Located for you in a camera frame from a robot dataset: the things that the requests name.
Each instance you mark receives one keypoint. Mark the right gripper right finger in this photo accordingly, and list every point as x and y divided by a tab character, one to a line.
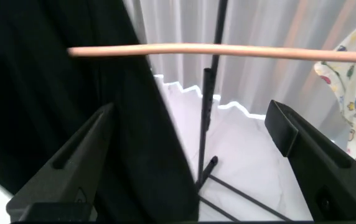
330	180

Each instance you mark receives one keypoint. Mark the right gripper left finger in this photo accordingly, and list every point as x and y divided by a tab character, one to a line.
69	180

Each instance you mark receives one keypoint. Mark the black garment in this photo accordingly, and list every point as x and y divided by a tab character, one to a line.
41	93

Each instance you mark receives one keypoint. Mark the pink clothes hanger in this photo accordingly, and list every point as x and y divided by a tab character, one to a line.
227	49

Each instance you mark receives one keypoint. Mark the black clothes rack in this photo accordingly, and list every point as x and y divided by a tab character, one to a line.
207	102

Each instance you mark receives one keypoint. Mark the white curtain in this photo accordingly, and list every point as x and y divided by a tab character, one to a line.
259	25

